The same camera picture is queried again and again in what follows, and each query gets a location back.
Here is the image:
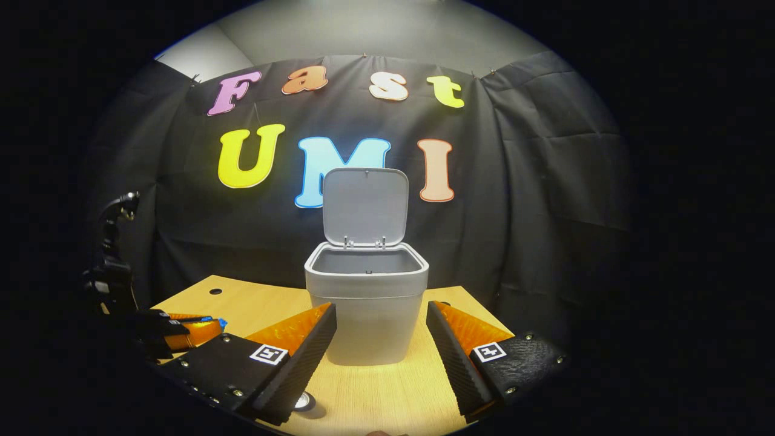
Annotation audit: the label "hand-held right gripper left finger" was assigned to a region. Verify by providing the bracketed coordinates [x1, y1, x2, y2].
[159, 302, 337, 426]

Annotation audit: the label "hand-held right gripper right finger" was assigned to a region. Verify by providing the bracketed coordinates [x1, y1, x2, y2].
[425, 301, 573, 424]

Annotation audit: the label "wooden desktop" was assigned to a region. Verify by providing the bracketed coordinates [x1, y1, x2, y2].
[148, 275, 515, 436]

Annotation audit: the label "white desktop garbage bin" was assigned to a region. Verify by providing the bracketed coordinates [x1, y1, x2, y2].
[304, 168, 430, 366]

